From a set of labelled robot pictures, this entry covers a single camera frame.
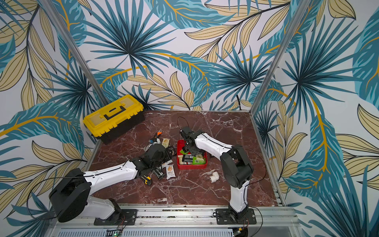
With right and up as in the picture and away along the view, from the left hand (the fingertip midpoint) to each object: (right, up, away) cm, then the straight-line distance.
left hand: (171, 154), depth 85 cm
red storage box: (+4, +4, +13) cm, 15 cm away
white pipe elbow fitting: (+25, -13, -1) cm, 28 cm away
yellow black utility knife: (-13, -14, -2) cm, 20 cm away
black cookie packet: (-7, -12, +1) cm, 14 cm away
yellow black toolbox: (-40, +18, +5) cm, 44 cm away
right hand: (+17, +3, +7) cm, 18 cm away
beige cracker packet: (-6, +5, +14) cm, 16 cm away
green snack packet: (+15, -5, +3) cm, 16 cm away
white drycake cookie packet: (-1, -11, +3) cm, 11 cm away
